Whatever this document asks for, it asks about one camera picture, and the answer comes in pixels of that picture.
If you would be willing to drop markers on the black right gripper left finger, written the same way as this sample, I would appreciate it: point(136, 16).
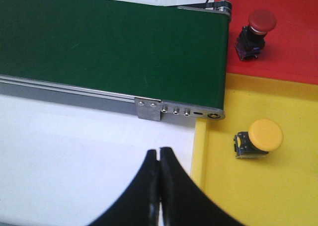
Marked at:
point(139, 204)

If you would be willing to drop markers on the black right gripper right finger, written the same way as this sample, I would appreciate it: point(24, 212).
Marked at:
point(183, 202)

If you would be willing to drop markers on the yellow mushroom push button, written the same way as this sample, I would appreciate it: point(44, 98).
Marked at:
point(262, 137)

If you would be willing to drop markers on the red mushroom push button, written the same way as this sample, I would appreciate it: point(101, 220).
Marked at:
point(250, 41)

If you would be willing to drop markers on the metal conveyor end plate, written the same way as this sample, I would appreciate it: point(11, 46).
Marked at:
point(191, 110)

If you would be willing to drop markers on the yellow plastic tray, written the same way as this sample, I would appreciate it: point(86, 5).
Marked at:
point(280, 189)

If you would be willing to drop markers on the green conveyor belt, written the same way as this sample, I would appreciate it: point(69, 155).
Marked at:
point(176, 55)

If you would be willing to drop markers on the red plastic tray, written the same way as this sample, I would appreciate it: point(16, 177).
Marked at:
point(291, 48)

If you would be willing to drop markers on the metal conveyor support bracket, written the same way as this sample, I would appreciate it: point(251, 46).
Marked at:
point(148, 109)

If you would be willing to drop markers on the aluminium conveyor side rail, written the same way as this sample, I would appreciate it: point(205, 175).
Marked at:
point(62, 89)

